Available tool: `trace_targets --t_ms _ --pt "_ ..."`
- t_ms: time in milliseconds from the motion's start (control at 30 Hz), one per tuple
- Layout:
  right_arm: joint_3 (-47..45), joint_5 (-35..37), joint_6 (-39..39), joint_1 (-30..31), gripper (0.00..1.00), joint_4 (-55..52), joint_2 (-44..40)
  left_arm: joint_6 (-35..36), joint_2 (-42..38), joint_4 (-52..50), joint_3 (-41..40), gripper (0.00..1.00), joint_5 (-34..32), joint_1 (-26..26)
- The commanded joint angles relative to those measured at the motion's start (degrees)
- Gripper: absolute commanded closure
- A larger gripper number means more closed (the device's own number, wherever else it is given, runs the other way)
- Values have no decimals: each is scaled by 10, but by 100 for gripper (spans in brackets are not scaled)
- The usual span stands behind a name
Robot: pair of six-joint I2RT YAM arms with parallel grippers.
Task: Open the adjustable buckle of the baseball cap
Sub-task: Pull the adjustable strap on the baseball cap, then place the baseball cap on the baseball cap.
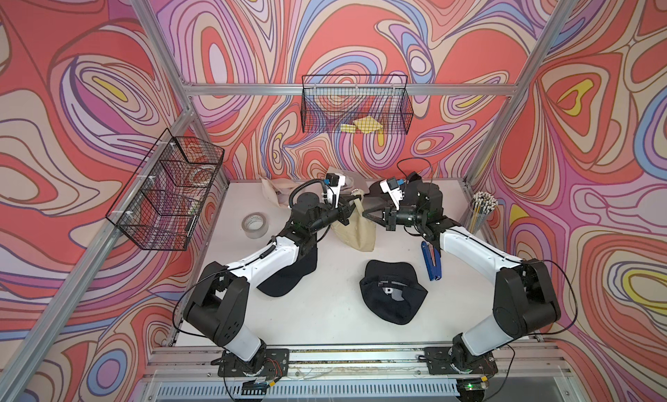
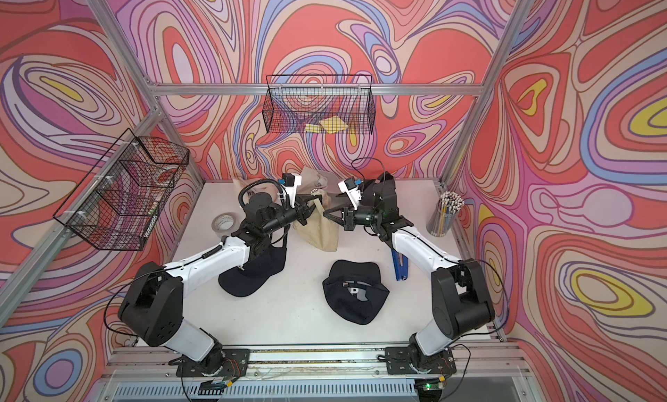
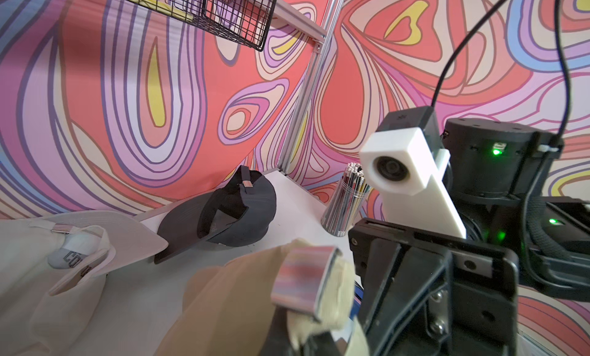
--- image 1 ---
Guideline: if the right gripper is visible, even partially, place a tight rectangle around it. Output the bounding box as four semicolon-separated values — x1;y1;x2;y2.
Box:
362;200;426;232

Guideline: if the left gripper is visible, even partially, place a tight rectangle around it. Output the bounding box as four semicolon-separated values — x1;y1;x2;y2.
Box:
305;194;361;238

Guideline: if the tan khaki baseball cap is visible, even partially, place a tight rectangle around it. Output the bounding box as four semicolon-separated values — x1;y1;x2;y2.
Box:
331;206;376;252

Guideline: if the cream baseball cap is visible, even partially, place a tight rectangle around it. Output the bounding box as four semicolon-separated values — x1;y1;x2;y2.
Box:
261;178;300;209

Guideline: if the black cap with white logo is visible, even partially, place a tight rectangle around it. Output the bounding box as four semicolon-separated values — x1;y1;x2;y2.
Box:
257;246;318;298

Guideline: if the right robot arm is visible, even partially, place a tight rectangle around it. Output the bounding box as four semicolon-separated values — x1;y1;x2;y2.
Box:
363;178;561;374

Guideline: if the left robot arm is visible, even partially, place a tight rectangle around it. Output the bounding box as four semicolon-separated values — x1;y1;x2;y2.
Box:
179;173;364;376

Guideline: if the light beige baseball cap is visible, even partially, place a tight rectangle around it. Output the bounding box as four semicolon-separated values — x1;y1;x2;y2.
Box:
327;167;368;193

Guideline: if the dark grey baseball cap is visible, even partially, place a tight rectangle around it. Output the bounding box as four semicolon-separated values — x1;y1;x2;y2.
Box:
367;172;439;200

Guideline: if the black cap upside down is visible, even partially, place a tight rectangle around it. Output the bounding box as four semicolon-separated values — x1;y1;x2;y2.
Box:
360;260;428;326

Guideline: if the blue tool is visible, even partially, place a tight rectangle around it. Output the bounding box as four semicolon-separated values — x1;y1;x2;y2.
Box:
420;242;442;282

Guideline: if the cup of pencils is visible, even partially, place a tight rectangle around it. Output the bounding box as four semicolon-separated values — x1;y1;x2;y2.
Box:
462;191;499;234

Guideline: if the clear tape roll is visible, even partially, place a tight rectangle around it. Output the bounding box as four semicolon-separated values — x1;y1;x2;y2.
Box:
241;212;269;239

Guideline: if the black wire basket back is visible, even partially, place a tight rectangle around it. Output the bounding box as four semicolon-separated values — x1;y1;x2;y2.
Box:
300;72;414;135

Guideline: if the black wire basket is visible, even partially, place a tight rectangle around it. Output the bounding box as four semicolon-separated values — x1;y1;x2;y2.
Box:
300;72;414;135
106;129;225;251

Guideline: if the black wire basket left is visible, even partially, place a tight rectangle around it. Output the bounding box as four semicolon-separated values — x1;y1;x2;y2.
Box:
106;129;225;251

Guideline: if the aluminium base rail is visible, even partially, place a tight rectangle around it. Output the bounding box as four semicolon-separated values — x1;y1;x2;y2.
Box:
133;341;587;401

